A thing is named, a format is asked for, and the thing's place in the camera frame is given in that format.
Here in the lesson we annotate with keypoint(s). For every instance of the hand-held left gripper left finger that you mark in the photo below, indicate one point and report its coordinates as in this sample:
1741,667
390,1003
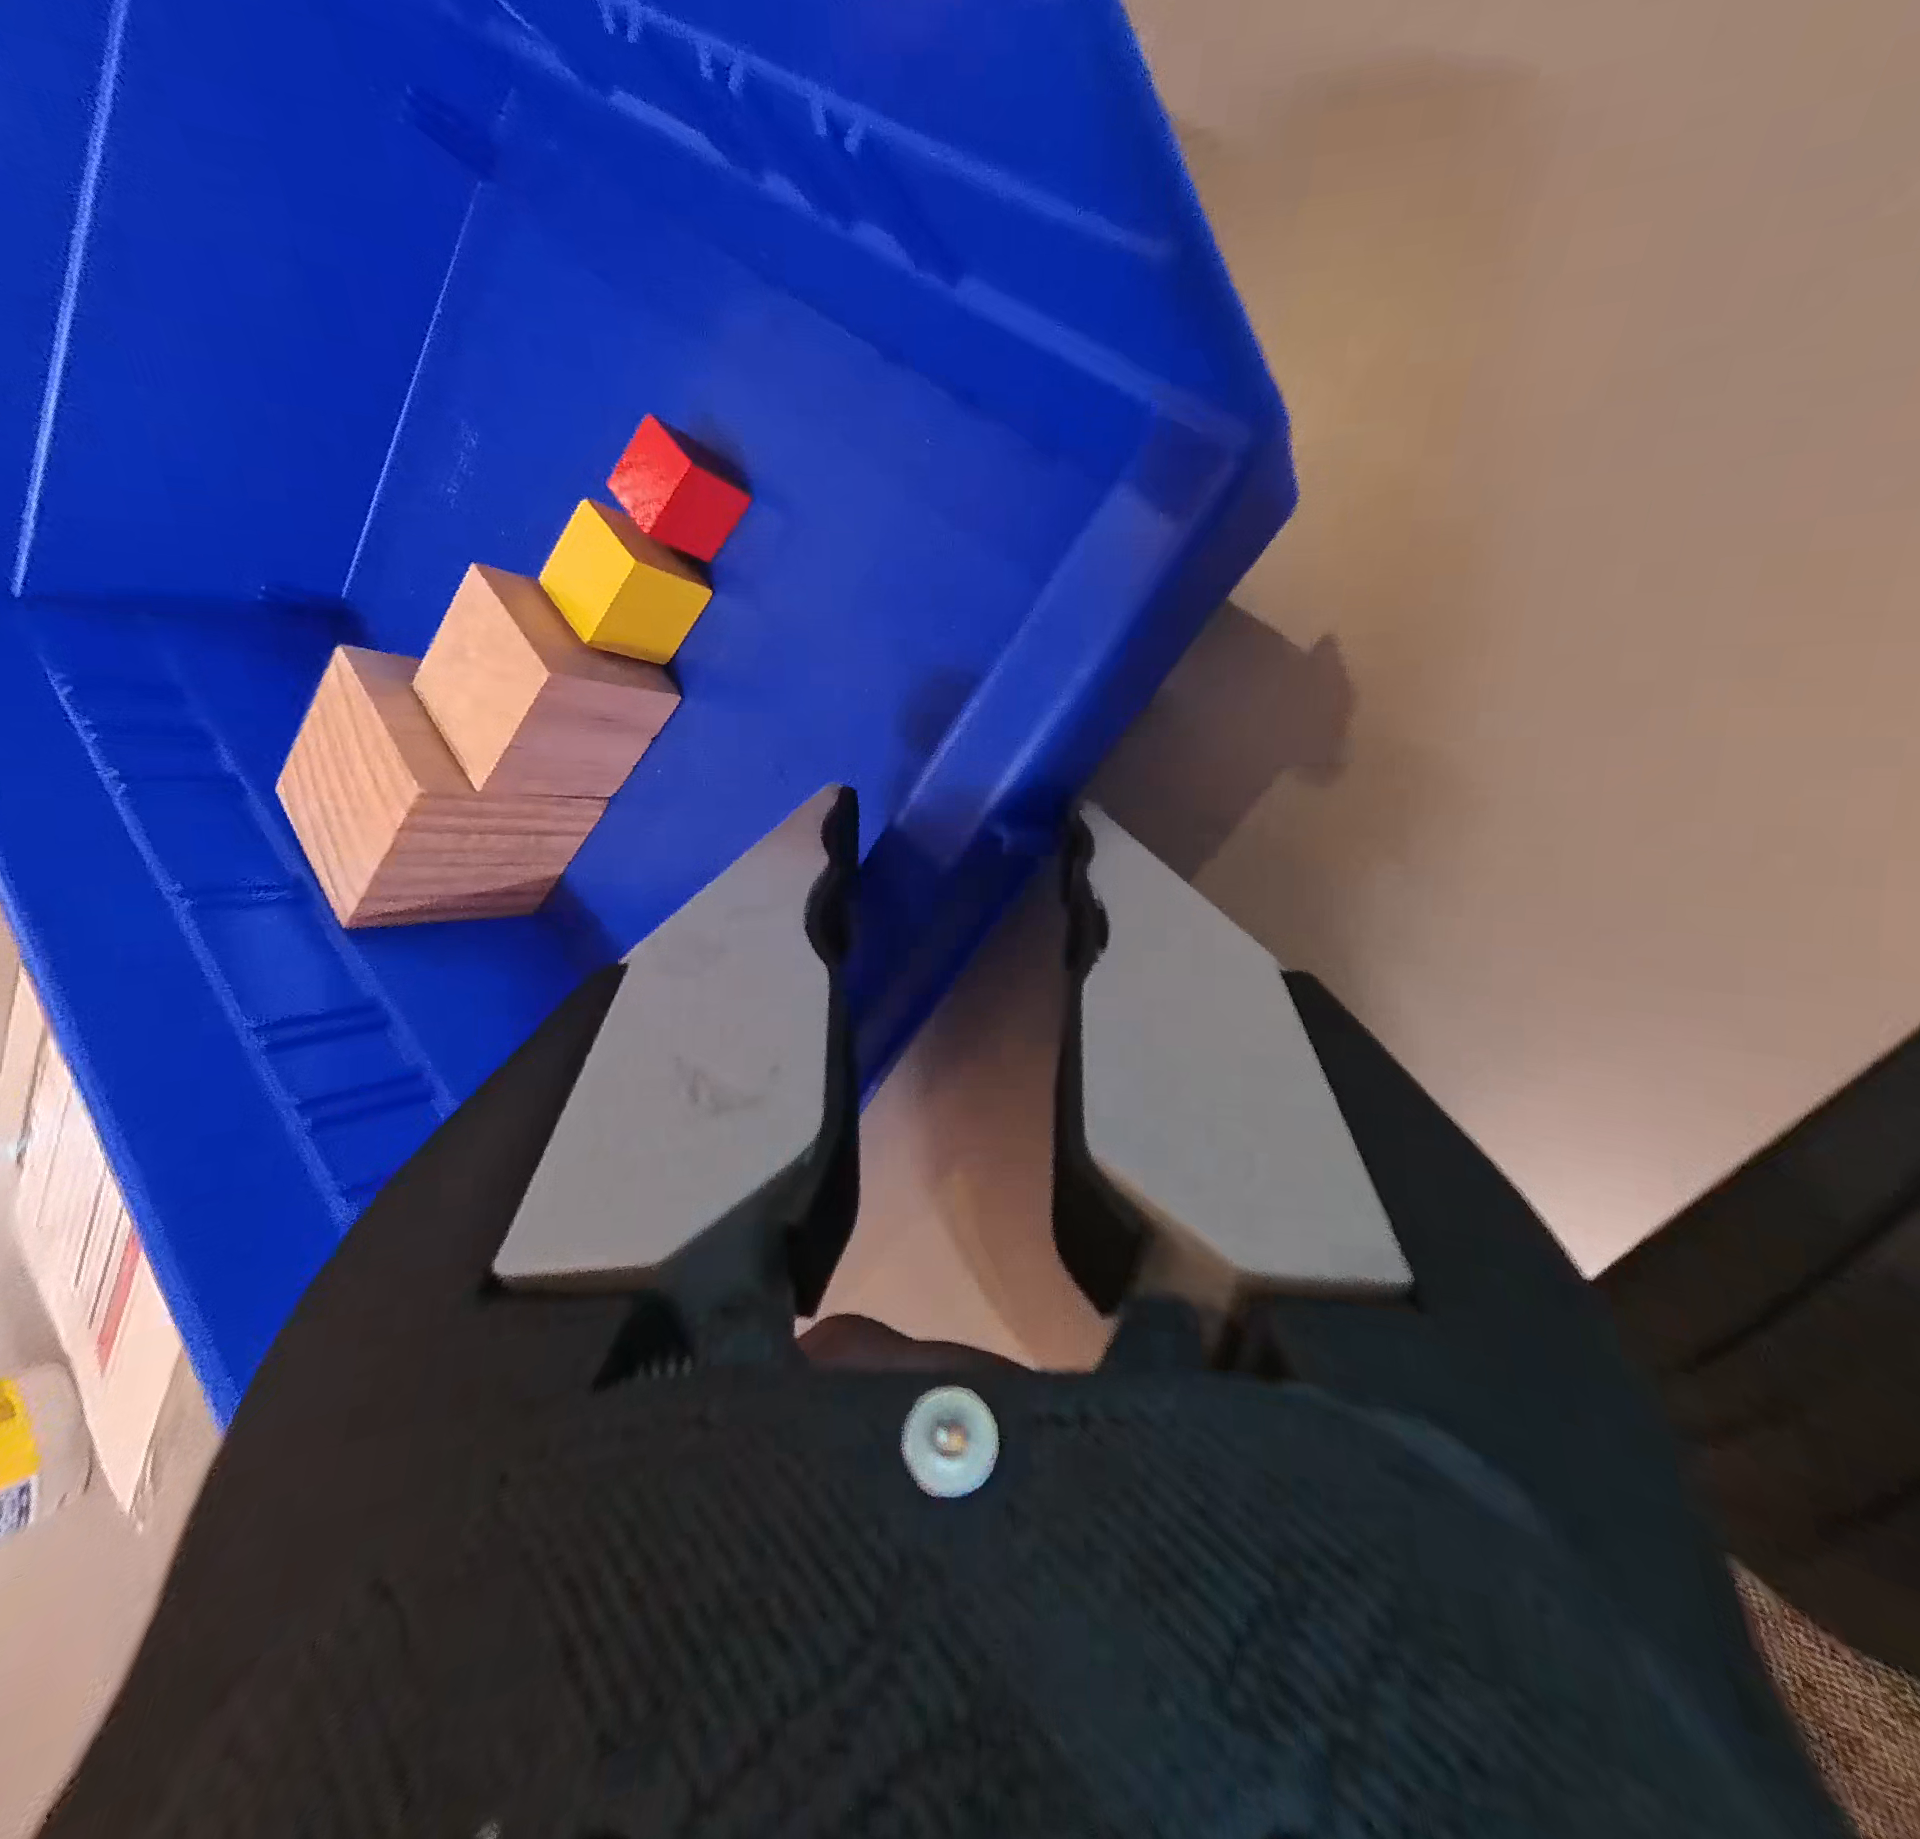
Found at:
676,1120

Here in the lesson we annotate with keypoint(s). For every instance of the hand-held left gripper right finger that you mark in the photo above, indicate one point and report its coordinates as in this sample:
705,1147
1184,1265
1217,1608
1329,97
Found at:
1230,1120

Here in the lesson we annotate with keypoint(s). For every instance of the large wooden cube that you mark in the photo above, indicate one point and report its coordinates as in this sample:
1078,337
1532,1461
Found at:
406,818

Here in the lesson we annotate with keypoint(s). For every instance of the medium wooden cube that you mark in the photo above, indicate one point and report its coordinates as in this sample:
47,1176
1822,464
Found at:
541,713

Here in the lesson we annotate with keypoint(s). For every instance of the small yellow cube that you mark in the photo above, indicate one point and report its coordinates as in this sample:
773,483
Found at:
623,595

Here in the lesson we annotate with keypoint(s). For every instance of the small red cube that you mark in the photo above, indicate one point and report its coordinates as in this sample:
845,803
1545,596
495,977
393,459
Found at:
676,488

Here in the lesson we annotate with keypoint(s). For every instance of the blue plastic bin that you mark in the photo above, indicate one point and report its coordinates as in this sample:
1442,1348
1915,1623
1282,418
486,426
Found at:
825,369

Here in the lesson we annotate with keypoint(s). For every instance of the grey desk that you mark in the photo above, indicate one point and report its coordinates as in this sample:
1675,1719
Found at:
1575,518

